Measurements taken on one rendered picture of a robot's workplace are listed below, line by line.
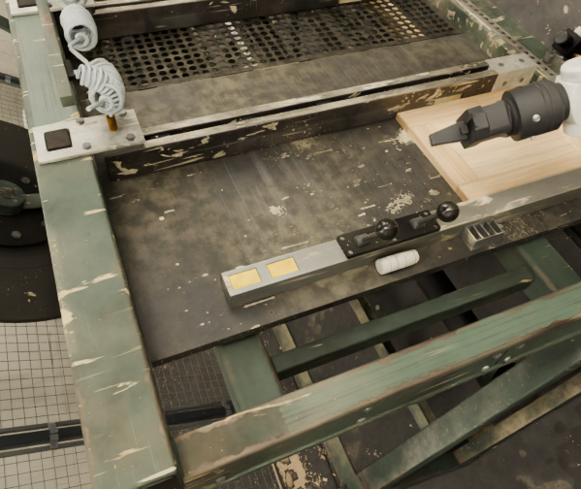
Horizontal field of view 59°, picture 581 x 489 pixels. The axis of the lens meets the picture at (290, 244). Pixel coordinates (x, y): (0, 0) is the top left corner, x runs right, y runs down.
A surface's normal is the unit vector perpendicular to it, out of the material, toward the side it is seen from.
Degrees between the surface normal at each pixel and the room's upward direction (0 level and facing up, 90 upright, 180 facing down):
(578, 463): 0
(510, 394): 0
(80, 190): 57
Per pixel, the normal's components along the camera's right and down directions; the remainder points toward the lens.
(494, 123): -0.13, 0.04
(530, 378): -0.73, -0.11
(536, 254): 0.07, -0.61
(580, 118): 0.02, 0.50
